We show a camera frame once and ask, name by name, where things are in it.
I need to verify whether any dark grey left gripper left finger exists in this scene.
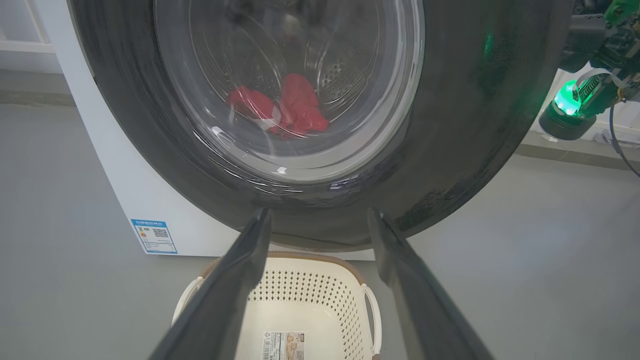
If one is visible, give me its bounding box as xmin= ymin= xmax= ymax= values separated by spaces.
xmin=149 ymin=208 xmax=272 ymax=360

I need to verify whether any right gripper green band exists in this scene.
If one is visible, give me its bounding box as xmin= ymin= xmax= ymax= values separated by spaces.
xmin=539 ymin=0 xmax=640 ymax=141

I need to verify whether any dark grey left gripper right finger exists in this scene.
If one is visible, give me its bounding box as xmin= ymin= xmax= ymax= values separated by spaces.
xmin=368 ymin=208 xmax=495 ymax=360

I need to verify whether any dark round washing machine door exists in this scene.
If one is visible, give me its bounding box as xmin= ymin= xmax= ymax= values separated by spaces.
xmin=67 ymin=0 xmax=573 ymax=252

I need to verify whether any red and white garment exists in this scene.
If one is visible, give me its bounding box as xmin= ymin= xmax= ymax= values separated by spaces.
xmin=227 ymin=85 xmax=279 ymax=134

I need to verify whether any cream perforated laundry basket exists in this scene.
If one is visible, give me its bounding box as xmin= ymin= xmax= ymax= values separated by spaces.
xmin=171 ymin=251 xmax=383 ymax=360

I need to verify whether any white washing machine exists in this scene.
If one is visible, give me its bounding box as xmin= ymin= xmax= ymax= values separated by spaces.
xmin=35 ymin=0 xmax=376 ymax=262

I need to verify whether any paper label with barcode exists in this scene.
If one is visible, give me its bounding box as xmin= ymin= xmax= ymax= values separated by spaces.
xmin=261 ymin=331 xmax=307 ymax=360

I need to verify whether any blue energy label sticker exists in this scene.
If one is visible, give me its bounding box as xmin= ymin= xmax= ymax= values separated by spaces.
xmin=131 ymin=218 xmax=178 ymax=255

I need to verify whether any white railing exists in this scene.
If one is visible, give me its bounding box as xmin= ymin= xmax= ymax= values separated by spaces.
xmin=0 ymin=0 xmax=57 ymax=54

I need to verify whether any thin black cable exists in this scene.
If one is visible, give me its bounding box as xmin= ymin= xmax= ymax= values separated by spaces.
xmin=609 ymin=101 xmax=640 ymax=178

